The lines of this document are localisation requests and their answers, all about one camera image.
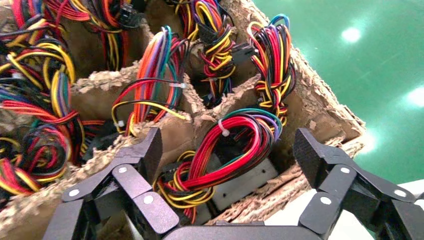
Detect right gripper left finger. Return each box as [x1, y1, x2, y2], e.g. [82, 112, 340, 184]
[61, 127, 182, 236]

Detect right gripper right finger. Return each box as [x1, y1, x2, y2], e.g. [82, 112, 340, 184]
[293, 128, 417, 239]

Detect power supply with coloured wires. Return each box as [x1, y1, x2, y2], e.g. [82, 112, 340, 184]
[46, 0, 147, 72]
[0, 0, 51, 42]
[153, 108, 284, 226]
[165, 0, 197, 37]
[0, 97, 107, 186]
[190, 0, 259, 109]
[0, 39, 79, 118]
[110, 25, 190, 137]
[0, 157, 42, 198]
[246, 13, 297, 128]

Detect worn cardboard divider box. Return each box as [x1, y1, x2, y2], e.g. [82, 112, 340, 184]
[0, 0, 367, 240]

